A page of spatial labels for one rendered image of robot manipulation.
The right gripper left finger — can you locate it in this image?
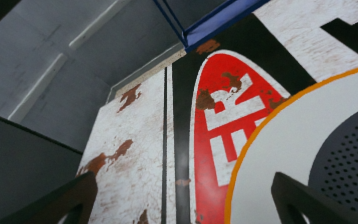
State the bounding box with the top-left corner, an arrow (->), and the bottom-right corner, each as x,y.
0,171 -> 98,224

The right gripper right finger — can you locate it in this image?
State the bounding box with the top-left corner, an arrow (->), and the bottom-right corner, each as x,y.
270,172 -> 358,224

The orange painted ring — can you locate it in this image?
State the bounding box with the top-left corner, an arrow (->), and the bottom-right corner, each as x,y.
223,67 -> 358,224

